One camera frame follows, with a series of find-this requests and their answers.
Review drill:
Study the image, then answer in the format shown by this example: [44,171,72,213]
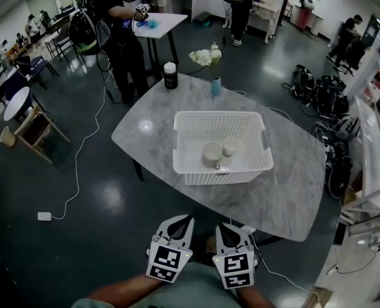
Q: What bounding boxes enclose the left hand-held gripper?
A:
[145,215,194,284]

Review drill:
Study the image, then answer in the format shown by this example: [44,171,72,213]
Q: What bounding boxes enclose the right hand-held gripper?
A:
[211,222,261,290]

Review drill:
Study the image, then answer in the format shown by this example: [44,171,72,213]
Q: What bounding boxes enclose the white plastic basket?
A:
[172,110,274,186]

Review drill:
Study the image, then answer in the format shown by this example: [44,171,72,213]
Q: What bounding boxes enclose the grey cup with handle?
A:
[201,142,223,170]

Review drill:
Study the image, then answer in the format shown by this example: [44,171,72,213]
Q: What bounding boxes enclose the white paper cup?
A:
[221,135,241,158]

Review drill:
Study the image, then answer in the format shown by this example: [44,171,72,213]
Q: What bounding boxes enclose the person's right forearm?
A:
[233,286,277,308]

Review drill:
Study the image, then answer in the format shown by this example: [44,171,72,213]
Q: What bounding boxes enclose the person's left forearm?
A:
[87,273,164,308]

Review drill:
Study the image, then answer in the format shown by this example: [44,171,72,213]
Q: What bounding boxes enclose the person's left foot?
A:
[204,235,218,255]

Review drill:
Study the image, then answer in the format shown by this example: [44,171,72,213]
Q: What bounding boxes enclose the blue vase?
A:
[211,76,223,98]

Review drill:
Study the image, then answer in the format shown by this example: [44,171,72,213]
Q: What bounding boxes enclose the black canister white lid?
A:
[163,61,179,90]

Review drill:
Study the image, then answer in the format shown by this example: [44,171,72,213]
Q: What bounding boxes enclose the white dome backpack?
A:
[333,115,361,141]

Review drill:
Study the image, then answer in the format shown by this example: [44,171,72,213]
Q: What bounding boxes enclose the white metal shelf rack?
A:
[339,37,380,234]

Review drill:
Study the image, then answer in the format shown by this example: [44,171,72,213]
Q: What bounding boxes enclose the pile of black backpacks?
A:
[281,64,354,198]

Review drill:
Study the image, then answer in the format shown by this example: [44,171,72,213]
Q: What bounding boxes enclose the white flower bouquet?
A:
[189,42,223,67]

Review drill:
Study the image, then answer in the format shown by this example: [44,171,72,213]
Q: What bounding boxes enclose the wooden chair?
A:
[15,104,71,165]

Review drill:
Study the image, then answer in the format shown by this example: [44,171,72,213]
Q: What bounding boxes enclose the beige paper bucket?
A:
[0,126,17,148]

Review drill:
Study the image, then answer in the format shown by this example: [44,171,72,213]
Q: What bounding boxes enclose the round white table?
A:
[3,86,33,122]

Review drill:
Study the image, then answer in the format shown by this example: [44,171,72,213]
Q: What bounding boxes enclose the white rectangular table black legs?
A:
[134,12,189,76]

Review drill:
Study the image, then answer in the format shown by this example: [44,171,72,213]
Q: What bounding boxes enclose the dark teal floor bag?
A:
[193,11,216,28]

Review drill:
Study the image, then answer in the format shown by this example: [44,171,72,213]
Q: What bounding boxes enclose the navy chair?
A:
[13,55,60,91]

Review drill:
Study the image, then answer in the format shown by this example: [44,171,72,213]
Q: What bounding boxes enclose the black office chair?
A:
[340,40,367,76]

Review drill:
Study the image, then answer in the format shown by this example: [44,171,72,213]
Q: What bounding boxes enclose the black dome backpack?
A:
[67,10,103,56]

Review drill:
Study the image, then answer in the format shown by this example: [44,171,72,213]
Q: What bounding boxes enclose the grey chair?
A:
[44,24,80,63]

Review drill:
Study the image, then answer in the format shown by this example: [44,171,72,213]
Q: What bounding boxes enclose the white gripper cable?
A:
[257,245,321,304]

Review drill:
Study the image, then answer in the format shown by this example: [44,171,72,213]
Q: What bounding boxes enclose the long white floor cable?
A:
[50,72,114,221]

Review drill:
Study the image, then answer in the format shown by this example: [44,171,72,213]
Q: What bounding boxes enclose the looped white cable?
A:
[266,107,294,124]

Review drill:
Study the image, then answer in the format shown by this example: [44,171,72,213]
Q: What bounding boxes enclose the black floor cable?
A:
[185,37,228,76]

